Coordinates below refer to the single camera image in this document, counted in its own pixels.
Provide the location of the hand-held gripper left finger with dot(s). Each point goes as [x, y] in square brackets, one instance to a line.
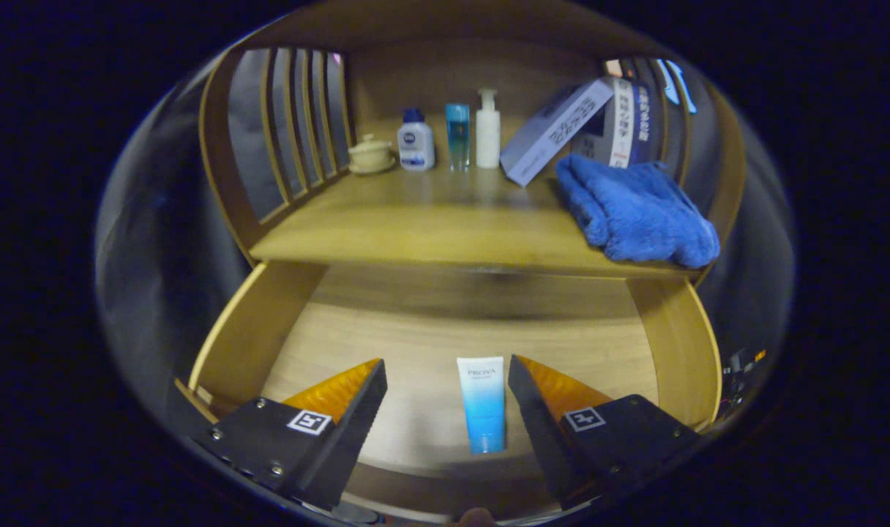
[353, 432]

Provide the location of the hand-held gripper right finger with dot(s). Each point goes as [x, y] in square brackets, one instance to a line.
[536, 432]

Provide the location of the blue white cosmetic tube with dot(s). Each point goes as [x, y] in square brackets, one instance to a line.
[483, 402]

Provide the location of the wooden drawer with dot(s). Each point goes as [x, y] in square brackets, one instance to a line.
[416, 344]

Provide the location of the wooden countertop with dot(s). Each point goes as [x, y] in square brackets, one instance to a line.
[430, 227]

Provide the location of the wooden cabinet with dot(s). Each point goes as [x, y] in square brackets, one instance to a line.
[445, 66]

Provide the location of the black orange tool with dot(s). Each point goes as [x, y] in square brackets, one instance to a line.
[738, 366]

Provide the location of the blue towel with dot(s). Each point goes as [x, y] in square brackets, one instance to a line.
[635, 212]

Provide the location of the cream lidded cup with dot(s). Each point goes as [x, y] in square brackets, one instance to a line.
[370, 155]

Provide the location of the white bottle blue cap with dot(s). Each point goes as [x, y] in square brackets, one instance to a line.
[416, 146]

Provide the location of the white pump bottle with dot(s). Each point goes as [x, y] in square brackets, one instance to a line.
[487, 139]

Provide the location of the lavender book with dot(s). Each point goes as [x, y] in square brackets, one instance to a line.
[555, 132]

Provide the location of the clear blue bottle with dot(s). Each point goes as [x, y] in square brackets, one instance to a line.
[457, 135]

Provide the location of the black backdrop cloth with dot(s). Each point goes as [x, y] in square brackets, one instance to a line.
[251, 132]

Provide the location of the white spine book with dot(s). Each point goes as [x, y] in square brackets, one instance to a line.
[621, 124]

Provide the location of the dark blue book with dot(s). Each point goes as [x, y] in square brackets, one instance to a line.
[644, 117]

